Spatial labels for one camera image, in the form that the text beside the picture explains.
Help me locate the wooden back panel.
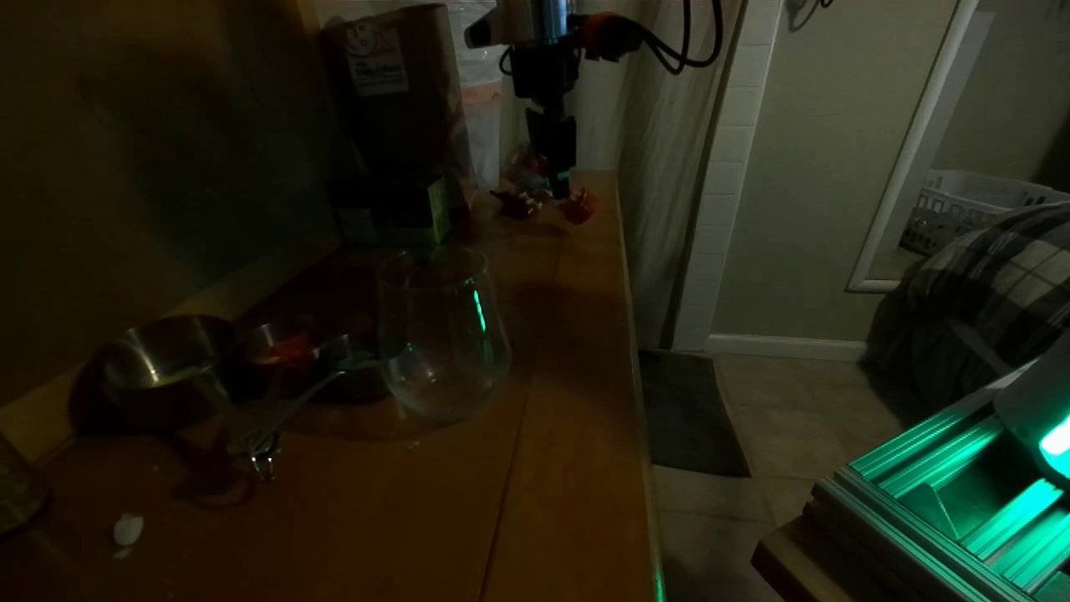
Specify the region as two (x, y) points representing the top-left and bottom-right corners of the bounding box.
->
(0, 0), (349, 448)

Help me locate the dark floor mat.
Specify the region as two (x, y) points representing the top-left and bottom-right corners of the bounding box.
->
(636, 348), (751, 481)

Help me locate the small white scrap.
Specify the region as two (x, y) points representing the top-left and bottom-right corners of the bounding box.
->
(108, 508), (150, 561)

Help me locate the small green box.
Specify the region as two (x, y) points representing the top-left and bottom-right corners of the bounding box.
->
(416, 177), (454, 248)

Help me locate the clear stemless glass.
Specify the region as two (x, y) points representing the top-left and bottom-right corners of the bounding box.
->
(371, 245), (514, 430)

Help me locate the large metal measuring cup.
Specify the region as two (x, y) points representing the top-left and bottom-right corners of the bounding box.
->
(66, 316), (243, 443)

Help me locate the wooden dresser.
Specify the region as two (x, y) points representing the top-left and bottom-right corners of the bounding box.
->
(0, 164), (669, 602)

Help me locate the beige curtain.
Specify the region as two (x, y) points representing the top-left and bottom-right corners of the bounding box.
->
(614, 0), (748, 353)

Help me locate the red capped spice bottle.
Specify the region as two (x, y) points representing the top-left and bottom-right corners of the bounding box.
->
(491, 177), (597, 227)

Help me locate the white laundry basket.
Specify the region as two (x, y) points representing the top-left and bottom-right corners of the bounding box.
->
(897, 168), (1070, 262)

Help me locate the small metal measuring cup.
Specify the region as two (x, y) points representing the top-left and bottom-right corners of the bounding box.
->
(228, 316), (351, 481)

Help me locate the white door frame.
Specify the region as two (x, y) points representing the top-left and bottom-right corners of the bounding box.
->
(667, 0), (789, 359)

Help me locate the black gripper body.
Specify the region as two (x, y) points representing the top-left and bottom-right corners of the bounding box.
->
(511, 41), (589, 119)

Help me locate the grey textured object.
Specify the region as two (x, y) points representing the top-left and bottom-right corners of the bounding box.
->
(0, 431), (53, 540)

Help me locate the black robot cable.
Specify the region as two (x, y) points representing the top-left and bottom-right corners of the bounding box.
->
(630, 0), (730, 80)

